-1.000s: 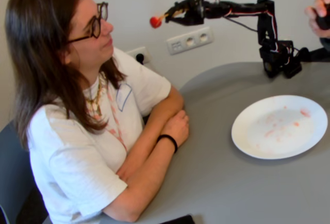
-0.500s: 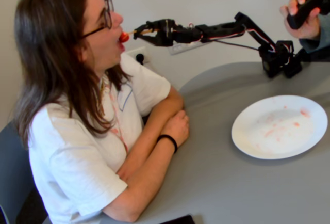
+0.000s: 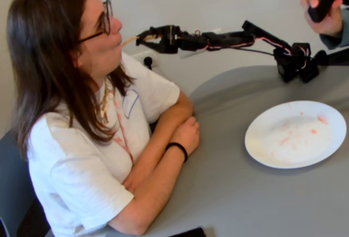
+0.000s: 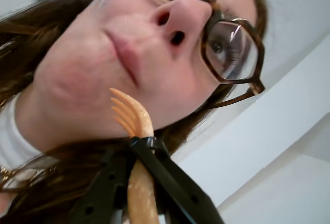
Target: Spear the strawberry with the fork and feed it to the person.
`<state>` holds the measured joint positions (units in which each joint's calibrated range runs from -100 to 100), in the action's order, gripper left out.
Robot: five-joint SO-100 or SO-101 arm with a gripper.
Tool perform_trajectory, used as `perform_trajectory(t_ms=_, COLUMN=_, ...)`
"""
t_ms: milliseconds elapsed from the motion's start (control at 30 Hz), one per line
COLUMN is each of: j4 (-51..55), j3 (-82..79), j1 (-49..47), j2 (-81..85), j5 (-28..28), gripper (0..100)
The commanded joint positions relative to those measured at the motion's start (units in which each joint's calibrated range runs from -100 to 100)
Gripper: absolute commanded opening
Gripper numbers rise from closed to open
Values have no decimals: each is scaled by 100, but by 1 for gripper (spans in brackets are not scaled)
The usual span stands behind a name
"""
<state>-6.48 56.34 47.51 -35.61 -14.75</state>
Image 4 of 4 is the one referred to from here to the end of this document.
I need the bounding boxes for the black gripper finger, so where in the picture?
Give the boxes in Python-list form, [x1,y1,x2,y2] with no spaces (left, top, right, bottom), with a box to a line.
[64,141,138,224]
[130,136,225,224]

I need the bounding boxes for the orange plastic fork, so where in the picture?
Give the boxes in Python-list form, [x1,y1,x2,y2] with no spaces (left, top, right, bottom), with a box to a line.
[109,87,160,224]

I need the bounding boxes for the woman's white shirt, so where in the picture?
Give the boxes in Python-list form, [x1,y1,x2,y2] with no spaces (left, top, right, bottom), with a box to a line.
[0,93,59,173]

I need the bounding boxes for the woman with brown hair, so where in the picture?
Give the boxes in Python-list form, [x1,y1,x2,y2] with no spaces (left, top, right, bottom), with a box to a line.
[0,0,269,224]

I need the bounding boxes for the brown hexagonal glasses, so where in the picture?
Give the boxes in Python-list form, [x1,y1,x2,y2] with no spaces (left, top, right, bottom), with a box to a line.
[121,0,266,110]

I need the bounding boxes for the black strap around fork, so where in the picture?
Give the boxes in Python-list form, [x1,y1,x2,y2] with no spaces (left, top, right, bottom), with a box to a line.
[130,136,170,157]

